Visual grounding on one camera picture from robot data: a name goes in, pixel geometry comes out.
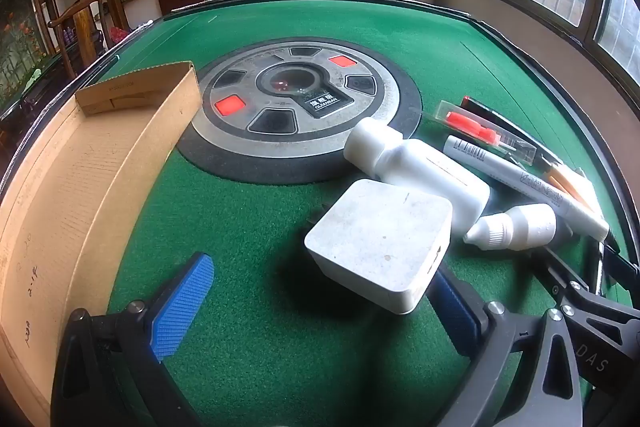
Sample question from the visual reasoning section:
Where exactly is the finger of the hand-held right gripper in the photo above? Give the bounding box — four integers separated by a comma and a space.
596, 238, 640, 279
530, 248, 598, 295

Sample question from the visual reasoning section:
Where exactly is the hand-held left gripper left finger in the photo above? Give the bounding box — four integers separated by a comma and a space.
50, 252, 216, 427

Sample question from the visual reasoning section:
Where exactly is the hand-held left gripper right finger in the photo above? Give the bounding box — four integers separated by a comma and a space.
430, 268, 586, 427

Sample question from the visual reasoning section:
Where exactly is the white dropper bottle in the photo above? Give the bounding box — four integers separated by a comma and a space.
462, 203, 560, 253

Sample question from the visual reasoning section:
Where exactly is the orange pen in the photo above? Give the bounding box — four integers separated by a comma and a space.
545, 162, 598, 215

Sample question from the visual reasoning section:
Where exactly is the large white square charger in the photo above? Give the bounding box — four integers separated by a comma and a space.
304, 178, 454, 315

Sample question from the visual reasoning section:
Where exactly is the white marker pen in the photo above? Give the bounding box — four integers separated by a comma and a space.
442, 134, 611, 240

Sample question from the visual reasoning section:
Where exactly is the shallow cardboard box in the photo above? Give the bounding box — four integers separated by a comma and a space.
0, 61, 203, 427

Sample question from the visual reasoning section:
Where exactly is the white plastic bottle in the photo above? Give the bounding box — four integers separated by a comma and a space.
343, 117, 492, 230

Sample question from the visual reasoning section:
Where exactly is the black marker pen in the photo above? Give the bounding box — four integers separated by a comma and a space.
460, 95, 566, 168

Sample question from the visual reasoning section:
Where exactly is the clear case with red insert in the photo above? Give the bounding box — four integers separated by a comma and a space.
432, 99, 538, 168

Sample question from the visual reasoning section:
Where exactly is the round grey control panel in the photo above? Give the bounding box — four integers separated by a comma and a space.
176, 38, 425, 186

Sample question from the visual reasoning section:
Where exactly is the wooden armchair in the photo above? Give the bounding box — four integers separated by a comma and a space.
47, 0, 113, 78

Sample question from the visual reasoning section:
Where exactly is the flower painting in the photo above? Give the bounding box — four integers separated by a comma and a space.
0, 0, 51, 108

